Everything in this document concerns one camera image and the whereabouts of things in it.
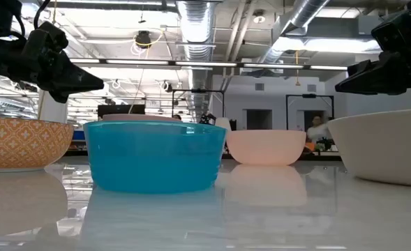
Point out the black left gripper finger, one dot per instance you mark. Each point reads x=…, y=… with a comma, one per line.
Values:
x=74, y=78

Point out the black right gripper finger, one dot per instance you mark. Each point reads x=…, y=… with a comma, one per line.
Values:
x=360, y=68
x=369, y=85

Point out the large white bowl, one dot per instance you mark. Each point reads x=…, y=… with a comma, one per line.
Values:
x=386, y=146

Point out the orange patterned bowl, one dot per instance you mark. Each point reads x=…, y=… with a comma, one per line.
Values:
x=20, y=144

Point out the translucent blue bowl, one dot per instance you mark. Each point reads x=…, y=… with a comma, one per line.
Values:
x=154, y=157

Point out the white pillar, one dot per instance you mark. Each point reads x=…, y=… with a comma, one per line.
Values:
x=53, y=108

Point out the black monitor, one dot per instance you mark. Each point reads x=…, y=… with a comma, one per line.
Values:
x=119, y=110

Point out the person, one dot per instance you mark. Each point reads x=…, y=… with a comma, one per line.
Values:
x=317, y=130
x=177, y=117

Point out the peach plastic bowl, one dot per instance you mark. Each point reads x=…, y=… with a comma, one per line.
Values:
x=266, y=146

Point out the long ceiling light strip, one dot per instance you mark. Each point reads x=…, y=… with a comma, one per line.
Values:
x=208, y=63

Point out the black background robot gripper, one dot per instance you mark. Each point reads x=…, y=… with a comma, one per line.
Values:
x=207, y=119

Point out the black metal stand frame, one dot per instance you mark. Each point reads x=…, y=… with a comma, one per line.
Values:
x=310, y=96
x=198, y=91

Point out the black ceiling camera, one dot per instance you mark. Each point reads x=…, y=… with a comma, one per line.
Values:
x=143, y=38

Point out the silver ribbed air duct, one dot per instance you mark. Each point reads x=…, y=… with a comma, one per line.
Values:
x=292, y=24
x=196, y=35

